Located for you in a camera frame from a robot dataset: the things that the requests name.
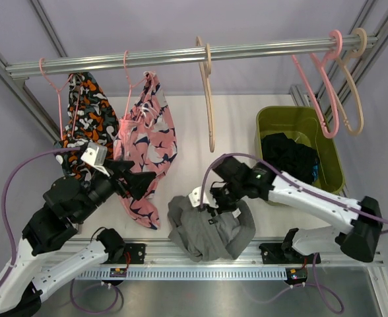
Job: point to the pink patterned shorts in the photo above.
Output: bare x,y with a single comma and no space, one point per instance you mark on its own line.
147,137

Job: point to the grey shorts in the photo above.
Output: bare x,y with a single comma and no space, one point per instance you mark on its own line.
204,238

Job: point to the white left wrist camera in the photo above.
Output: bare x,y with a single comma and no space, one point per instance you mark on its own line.
95,156

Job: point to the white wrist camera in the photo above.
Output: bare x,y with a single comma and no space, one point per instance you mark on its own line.
200,197
95,156

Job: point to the blue orange skull shorts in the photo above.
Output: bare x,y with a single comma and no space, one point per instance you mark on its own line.
315,170

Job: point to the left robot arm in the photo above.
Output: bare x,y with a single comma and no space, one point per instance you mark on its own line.
24,285

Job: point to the thin pink hanger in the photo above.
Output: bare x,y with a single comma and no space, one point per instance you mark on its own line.
131,86
57,90

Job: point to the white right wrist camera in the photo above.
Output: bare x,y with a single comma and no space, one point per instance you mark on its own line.
200,197

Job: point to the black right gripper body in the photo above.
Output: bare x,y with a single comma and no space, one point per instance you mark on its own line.
226,197

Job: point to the thin pink left hanger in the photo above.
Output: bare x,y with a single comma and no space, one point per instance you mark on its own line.
57,90

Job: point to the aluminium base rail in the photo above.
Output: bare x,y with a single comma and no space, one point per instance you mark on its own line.
152,252

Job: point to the olive green plastic basket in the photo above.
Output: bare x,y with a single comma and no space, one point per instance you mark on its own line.
302,125

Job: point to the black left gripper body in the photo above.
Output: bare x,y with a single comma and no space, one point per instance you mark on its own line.
129,189

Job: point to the slotted cable duct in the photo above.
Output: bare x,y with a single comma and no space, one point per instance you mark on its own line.
185,274

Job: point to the beige wooden hanger with grey shorts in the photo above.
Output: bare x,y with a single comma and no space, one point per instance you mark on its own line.
205,71

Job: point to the aluminium hanging rail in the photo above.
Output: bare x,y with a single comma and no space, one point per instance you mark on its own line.
196,54

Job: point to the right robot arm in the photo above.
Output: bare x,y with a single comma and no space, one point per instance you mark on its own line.
353,227

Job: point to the orange black camouflage shorts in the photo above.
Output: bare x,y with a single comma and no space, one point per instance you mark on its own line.
91,116

